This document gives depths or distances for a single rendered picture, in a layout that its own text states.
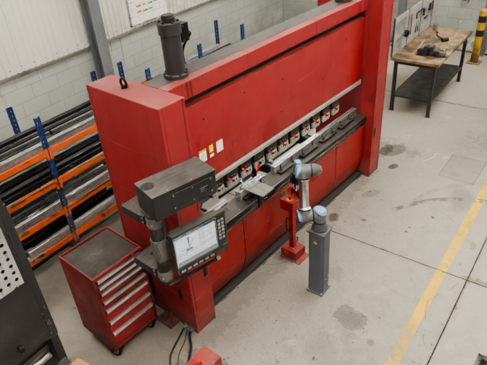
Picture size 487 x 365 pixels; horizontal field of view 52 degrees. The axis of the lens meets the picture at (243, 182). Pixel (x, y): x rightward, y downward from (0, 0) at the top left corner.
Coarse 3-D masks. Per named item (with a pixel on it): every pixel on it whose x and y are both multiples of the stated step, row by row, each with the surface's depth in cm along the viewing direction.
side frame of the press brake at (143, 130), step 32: (96, 96) 381; (128, 96) 358; (160, 96) 354; (128, 128) 372; (160, 128) 344; (128, 160) 395; (160, 160) 363; (128, 192) 421; (128, 224) 450; (160, 288) 470; (192, 288) 432; (192, 320) 456
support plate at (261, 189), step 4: (252, 180) 491; (256, 180) 490; (256, 184) 485; (260, 184) 485; (264, 184) 484; (244, 188) 480; (248, 188) 480; (252, 188) 479; (256, 188) 479; (260, 188) 478; (264, 188) 478; (268, 188) 477; (272, 188) 477; (252, 192) 474; (256, 192) 474; (260, 192) 473; (264, 192) 473; (268, 192) 472
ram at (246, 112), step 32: (352, 32) 547; (288, 64) 473; (320, 64) 517; (352, 64) 571; (224, 96) 415; (256, 96) 449; (288, 96) 490; (320, 96) 538; (192, 128) 398; (224, 128) 429; (256, 128) 465; (224, 160) 443
